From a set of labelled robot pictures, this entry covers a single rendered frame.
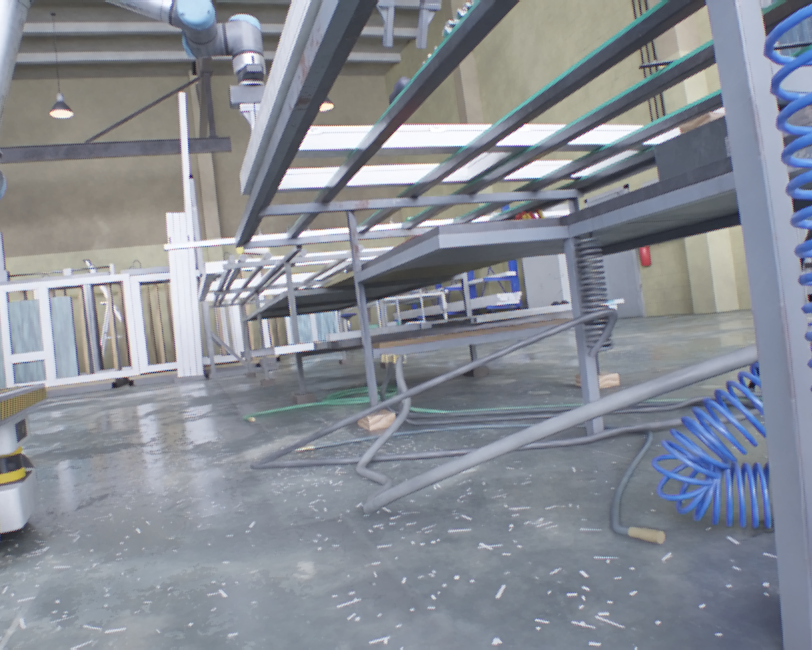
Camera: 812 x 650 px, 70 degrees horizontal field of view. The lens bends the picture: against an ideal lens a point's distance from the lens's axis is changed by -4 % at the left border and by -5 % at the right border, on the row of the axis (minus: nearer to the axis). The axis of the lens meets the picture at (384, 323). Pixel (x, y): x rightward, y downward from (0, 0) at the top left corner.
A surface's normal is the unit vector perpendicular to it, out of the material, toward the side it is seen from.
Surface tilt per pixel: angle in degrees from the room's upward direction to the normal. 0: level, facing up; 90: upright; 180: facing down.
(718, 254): 90
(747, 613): 0
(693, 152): 90
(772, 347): 90
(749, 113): 90
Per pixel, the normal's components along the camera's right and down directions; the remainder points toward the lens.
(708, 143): -0.94, 0.11
